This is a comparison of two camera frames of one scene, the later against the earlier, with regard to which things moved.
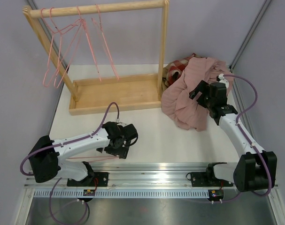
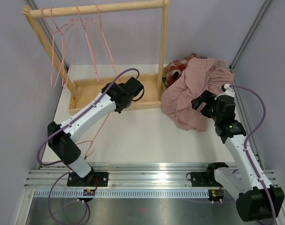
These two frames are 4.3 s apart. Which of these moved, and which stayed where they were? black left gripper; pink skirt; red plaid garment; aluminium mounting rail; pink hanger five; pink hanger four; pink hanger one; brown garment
Moved: pink hanger one; black left gripper; pink hanger five
Stayed: pink hanger four; aluminium mounting rail; brown garment; red plaid garment; pink skirt
